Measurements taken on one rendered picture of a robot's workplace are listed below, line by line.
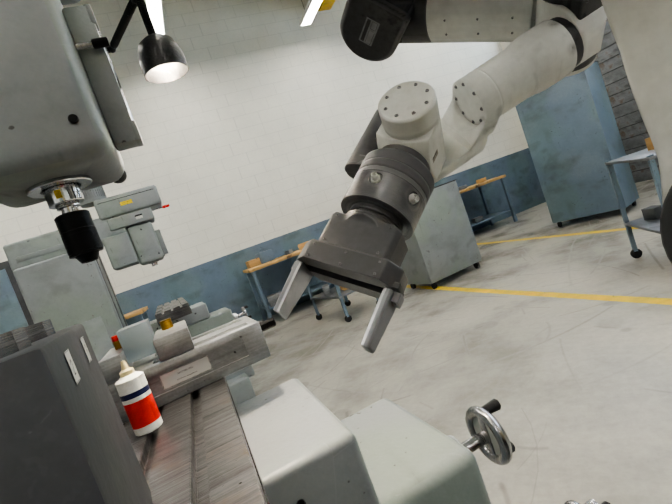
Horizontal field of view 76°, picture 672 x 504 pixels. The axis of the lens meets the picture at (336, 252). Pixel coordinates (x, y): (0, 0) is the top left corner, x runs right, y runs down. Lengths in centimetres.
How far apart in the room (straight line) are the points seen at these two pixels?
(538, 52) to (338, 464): 57
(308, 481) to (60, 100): 58
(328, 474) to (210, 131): 715
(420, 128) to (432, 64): 892
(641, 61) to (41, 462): 48
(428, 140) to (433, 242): 461
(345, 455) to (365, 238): 32
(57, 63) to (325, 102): 756
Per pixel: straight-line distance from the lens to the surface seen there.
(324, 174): 776
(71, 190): 74
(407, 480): 73
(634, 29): 44
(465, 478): 76
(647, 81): 44
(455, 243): 528
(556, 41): 60
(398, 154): 48
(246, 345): 82
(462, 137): 59
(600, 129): 627
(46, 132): 67
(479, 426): 97
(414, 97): 51
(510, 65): 58
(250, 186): 743
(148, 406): 72
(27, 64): 71
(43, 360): 28
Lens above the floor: 112
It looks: 4 degrees down
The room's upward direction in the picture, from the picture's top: 20 degrees counter-clockwise
